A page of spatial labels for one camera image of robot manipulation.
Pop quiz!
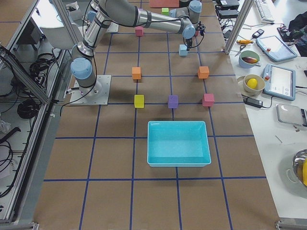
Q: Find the aluminium frame post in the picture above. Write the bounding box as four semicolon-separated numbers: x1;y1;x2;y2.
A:
224;0;254;55

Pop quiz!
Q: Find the purple foam block right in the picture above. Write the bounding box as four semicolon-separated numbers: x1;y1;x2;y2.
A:
168;95;178;109

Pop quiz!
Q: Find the steel bowl with banana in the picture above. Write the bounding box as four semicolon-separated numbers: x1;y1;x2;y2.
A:
286;149;307;188

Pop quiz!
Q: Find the orange foam block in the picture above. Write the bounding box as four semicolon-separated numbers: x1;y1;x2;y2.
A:
131;67;142;80
198;66;210;79

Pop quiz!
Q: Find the blue bowl with fruit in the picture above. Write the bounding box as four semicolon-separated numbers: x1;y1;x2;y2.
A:
238;50;260;69

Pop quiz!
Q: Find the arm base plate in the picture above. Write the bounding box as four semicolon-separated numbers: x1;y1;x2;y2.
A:
70;75;112;106

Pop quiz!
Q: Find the pink foam block right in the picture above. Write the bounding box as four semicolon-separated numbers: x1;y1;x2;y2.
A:
202;93;215;107

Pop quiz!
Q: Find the beige bowl with lemon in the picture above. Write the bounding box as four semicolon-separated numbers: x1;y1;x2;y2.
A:
237;74;265;96

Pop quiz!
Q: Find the orange foam block near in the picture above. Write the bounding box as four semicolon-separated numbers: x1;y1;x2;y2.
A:
131;67;142;80

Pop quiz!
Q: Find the teach pendant near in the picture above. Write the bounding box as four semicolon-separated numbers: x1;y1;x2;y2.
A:
262;64;296;101

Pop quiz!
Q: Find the black power adapter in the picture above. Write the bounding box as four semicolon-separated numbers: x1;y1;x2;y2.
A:
243;97;263;108

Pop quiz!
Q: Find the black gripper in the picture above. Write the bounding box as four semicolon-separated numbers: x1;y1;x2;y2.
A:
185;38;193;51

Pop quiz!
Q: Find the grey digital scale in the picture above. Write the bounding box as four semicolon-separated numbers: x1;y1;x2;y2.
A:
276;104;307;127

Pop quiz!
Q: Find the white keyboard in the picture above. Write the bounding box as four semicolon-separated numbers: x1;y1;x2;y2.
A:
254;0;275;23

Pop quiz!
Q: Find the light blue foam block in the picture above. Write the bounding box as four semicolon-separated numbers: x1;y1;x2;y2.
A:
178;44;188;57

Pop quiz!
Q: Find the orange foam block far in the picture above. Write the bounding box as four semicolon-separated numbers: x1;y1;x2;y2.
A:
198;66;210;79

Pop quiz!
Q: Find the yellow foam block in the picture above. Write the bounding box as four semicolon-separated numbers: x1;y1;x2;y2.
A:
134;94;144;108

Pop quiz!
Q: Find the pink foam block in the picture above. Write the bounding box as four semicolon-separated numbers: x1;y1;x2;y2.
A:
202;93;215;107
135;26;144;37

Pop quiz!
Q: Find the pink foam block near left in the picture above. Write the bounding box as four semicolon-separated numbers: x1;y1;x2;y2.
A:
135;26;144;37

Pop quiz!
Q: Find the teal plastic tray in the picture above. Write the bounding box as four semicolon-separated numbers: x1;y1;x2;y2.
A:
147;121;212;167

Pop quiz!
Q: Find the green foam block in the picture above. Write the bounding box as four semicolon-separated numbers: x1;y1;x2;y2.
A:
161;8;169;16

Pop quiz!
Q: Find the gold screwdriver handle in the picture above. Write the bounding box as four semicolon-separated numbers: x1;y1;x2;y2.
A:
236;40;254;45

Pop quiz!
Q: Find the teach pendant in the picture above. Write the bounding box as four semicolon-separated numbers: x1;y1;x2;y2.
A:
256;35;297;62
262;64;296;101

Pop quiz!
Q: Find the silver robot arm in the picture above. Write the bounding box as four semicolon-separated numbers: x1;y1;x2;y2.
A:
71;0;205;97

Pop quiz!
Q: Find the teach pendant far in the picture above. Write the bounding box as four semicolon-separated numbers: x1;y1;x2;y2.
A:
256;35;297;62

